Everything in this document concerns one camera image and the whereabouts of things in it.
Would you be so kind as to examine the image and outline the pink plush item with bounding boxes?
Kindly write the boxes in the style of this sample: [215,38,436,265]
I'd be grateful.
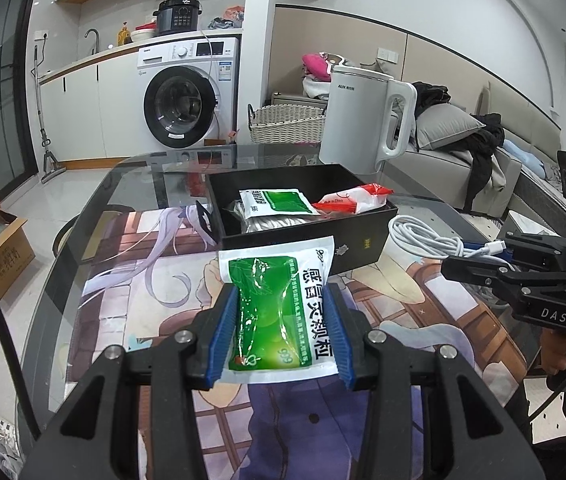
[300,51,349,81]

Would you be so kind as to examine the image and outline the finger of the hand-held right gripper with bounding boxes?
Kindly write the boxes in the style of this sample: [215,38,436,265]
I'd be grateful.
[506,231,566,271]
[440,256,566,306]

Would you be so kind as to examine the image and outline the glass sliding door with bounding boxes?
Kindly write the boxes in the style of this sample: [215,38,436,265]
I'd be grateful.
[0,0,46,196]

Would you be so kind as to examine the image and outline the white washing machine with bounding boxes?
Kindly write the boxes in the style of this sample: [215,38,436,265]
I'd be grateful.
[137,36,241,150]

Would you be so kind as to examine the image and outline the flat mop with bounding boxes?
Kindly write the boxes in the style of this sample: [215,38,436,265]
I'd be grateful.
[33,45,66,183]

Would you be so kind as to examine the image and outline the black storage box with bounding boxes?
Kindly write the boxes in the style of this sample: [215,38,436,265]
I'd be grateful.
[195,162,401,281]

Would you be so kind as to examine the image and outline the white charging cable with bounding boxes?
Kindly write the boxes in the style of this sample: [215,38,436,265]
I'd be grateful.
[388,214,506,261]

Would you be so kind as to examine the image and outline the printed desk mat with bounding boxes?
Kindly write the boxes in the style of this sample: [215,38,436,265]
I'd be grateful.
[65,205,544,480]

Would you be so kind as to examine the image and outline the black pressure cooker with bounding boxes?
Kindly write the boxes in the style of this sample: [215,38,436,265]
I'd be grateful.
[153,0,203,37]

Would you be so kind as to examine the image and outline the white electric kettle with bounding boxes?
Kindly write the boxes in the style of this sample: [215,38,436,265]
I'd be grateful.
[319,65,418,173]

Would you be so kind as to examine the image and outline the black garment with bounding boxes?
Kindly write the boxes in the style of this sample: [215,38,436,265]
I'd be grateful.
[410,81,451,111]

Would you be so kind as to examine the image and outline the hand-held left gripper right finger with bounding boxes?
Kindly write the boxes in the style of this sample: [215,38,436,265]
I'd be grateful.
[325,282,534,480]

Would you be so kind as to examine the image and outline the light blue blanket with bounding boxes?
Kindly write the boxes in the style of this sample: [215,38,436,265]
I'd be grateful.
[503,140,561,181]

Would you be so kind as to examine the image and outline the black jacket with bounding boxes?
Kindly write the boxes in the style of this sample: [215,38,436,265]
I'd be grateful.
[463,112,506,211]

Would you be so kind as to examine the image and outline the white folded clothes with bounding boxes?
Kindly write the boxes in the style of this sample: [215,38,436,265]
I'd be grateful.
[303,76,334,100]

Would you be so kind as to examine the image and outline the red and white packet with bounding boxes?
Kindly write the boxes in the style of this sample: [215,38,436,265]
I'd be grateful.
[311,183,395,216]

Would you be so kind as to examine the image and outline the clear bag of white shoelaces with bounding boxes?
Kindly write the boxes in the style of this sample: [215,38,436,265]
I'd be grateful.
[233,200,314,235]

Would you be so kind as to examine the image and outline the white kitchen cabinet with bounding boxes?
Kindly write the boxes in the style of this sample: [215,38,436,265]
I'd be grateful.
[38,45,149,171]

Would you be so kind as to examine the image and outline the white wicker basket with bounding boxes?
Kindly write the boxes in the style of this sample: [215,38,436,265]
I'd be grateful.
[247,104,328,146]

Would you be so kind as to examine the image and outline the grey pillow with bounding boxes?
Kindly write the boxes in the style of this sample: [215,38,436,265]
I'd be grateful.
[415,107,484,152]

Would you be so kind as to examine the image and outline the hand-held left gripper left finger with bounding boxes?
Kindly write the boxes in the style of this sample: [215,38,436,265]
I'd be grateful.
[20,282,241,480]

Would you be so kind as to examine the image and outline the green and white sachet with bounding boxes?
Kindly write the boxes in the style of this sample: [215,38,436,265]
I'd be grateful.
[239,187,321,219]
[218,235,340,386]

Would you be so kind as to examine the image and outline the grey sofa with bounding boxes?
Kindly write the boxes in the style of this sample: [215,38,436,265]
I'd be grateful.
[388,80,564,211]

